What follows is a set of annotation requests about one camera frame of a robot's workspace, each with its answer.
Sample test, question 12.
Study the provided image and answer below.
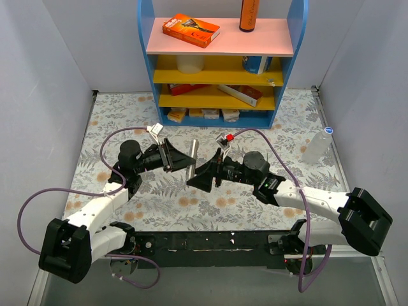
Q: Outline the grey remote control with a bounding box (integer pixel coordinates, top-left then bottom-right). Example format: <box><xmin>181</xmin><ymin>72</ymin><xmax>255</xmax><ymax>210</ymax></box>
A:
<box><xmin>187</xmin><ymin>139</ymin><xmax>200</xmax><ymax>179</ymax></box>

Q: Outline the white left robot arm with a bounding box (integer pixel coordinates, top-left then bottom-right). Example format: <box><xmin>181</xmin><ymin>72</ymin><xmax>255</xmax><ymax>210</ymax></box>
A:
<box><xmin>39</xmin><ymin>139</ymin><xmax>196</xmax><ymax>284</ymax></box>

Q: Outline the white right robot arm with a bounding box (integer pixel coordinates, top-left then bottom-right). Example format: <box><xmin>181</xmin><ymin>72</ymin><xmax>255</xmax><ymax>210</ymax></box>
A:
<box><xmin>186</xmin><ymin>151</ymin><xmax>393</xmax><ymax>256</ymax></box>

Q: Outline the floral tablecloth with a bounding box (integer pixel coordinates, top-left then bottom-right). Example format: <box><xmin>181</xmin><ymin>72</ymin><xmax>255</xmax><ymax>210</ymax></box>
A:
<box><xmin>62</xmin><ymin>89</ymin><xmax>347</xmax><ymax>232</ymax></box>

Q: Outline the yellow soap box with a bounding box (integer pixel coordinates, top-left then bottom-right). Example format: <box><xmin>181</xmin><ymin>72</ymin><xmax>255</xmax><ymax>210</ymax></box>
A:
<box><xmin>167</xmin><ymin>108</ymin><xmax>187</xmax><ymax>123</ymax></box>

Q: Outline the white soap box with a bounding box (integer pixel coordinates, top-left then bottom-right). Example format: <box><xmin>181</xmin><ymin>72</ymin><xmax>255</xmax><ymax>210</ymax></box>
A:
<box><xmin>221</xmin><ymin>109</ymin><xmax>240</xmax><ymax>122</ymax></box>

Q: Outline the red box left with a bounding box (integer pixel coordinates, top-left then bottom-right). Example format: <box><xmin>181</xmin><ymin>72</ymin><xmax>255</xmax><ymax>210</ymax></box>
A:
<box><xmin>168</xmin><ymin>84</ymin><xmax>209</xmax><ymax>96</ymax></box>

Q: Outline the red white long box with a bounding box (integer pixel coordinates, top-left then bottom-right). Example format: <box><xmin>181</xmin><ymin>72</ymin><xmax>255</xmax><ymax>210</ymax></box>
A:
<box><xmin>217</xmin><ymin>85</ymin><xmax>263</xmax><ymax>107</ymax></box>

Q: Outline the blue shelf unit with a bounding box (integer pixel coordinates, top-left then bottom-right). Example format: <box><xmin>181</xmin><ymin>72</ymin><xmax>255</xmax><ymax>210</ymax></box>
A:
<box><xmin>137</xmin><ymin>1</ymin><xmax>309</xmax><ymax>129</ymax></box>

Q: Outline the clear plastic water bottle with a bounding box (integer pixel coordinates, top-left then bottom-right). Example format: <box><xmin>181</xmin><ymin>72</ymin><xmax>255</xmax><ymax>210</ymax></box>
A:
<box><xmin>302</xmin><ymin>127</ymin><xmax>333</xmax><ymax>164</ymax></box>

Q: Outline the white cup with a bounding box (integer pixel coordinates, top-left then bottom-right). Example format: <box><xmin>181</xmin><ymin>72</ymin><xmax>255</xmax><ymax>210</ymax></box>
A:
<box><xmin>176</xmin><ymin>55</ymin><xmax>205</xmax><ymax>74</ymax></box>

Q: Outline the blue white can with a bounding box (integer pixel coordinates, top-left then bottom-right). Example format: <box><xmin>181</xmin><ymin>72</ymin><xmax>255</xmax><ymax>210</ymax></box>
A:
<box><xmin>242</xmin><ymin>56</ymin><xmax>273</xmax><ymax>75</ymax></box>

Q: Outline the orange razor box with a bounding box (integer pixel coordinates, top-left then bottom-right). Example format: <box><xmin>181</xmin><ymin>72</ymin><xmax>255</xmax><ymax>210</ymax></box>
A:
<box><xmin>162</xmin><ymin>13</ymin><xmax>221</xmax><ymax>48</ymax></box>

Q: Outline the orange bottle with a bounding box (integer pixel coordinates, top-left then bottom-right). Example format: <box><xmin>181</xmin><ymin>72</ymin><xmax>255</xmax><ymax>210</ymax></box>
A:
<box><xmin>239</xmin><ymin>0</ymin><xmax>260</xmax><ymax>33</ymax></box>

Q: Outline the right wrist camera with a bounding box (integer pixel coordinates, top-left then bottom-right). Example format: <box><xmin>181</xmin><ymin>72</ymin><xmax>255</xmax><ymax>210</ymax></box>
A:
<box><xmin>216</xmin><ymin>134</ymin><xmax>235</xmax><ymax>152</ymax></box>

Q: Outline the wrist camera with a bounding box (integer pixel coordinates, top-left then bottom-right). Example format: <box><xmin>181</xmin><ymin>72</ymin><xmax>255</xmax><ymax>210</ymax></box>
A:
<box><xmin>216</xmin><ymin>134</ymin><xmax>235</xmax><ymax>152</ymax></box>
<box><xmin>146</xmin><ymin>123</ymin><xmax>164</xmax><ymax>145</ymax></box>

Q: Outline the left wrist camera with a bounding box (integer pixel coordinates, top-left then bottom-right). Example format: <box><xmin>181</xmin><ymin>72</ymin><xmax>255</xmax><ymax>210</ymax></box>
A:
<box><xmin>146</xmin><ymin>123</ymin><xmax>164</xmax><ymax>145</ymax></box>

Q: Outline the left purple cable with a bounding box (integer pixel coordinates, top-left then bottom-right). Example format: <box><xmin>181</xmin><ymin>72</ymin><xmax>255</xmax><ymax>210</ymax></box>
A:
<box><xmin>17</xmin><ymin>126</ymin><xmax>161</xmax><ymax>289</ymax></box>

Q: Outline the purple cable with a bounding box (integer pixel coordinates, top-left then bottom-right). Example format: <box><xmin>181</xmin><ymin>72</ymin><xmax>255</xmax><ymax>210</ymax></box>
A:
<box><xmin>17</xmin><ymin>126</ymin><xmax>161</xmax><ymax>289</ymax></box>
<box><xmin>232</xmin><ymin>127</ymin><xmax>332</xmax><ymax>293</ymax></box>

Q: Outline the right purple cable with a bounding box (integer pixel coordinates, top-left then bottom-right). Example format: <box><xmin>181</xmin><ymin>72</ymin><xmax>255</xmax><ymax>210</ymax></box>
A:
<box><xmin>232</xmin><ymin>127</ymin><xmax>332</xmax><ymax>293</ymax></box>

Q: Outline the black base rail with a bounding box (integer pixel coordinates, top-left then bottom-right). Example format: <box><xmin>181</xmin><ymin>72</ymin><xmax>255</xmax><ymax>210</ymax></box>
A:
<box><xmin>105</xmin><ymin>228</ymin><xmax>326</xmax><ymax>275</ymax></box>

